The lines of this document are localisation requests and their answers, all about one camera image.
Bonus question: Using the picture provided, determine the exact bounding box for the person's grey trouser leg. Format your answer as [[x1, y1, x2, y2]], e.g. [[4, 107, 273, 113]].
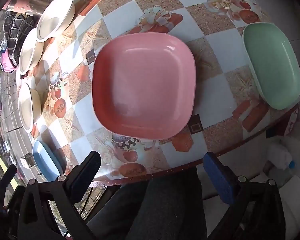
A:
[[86, 167, 208, 240]]

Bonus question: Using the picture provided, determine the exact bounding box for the pink cloth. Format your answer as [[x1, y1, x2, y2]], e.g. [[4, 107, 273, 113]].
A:
[[0, 50, 17, 73]]

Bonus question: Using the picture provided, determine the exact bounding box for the blue square plate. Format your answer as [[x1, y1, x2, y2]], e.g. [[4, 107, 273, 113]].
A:
[[32, 140, 65, 182]]

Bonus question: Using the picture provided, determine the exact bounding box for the white paper bowl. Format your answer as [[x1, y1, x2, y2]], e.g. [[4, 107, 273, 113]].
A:
[[19, 27, 45, 76], [17, 82, 43, 133], [36, 0, 76, 43]]

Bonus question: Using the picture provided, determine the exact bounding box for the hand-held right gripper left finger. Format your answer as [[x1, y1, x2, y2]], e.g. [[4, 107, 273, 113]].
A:
[[17, 151, 102, 240]]

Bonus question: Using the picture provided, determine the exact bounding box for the white seat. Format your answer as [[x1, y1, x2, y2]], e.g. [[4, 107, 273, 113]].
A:
[[277, 172, 300, 240]]

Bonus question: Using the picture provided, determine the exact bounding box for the checkered printed tablecloth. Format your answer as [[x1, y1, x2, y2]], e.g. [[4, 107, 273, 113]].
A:
[[15, 0, 300, 188]]

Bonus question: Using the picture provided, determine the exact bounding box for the pink square plate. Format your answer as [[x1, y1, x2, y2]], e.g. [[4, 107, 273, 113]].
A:
[[91, 32, 196, 140]]

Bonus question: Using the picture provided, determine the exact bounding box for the black checked cloth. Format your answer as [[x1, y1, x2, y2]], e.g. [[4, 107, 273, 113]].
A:
[[2, 10, 38, 67]]

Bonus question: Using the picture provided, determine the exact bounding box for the green square plate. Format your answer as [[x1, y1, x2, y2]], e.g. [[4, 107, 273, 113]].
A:
[[242, 22, 300, 110]]

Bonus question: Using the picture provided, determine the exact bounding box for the white plastic bottle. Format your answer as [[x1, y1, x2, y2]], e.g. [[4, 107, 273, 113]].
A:
[[266, 142, 297, 170]]

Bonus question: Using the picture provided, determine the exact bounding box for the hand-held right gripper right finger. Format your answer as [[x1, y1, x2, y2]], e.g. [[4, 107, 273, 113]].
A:
[[203, 151, 288, 240]]

